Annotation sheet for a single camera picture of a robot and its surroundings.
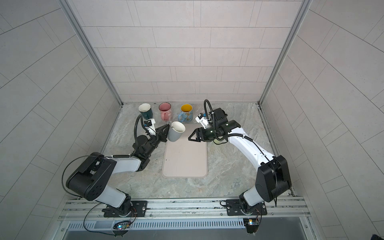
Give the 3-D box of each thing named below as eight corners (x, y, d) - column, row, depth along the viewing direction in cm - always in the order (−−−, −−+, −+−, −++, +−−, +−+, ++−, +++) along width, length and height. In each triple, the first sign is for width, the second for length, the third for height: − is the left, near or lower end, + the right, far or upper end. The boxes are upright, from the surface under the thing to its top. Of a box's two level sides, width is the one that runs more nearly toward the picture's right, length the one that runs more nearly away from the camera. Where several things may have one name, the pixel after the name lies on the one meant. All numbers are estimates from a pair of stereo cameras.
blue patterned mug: (179, 122, 105) (178, 113, 97) (180, 113, 111) (179, 103, 103) (192, 122, 106) (192, 113, 98) (192, 113, 111) (192, 103, 103)
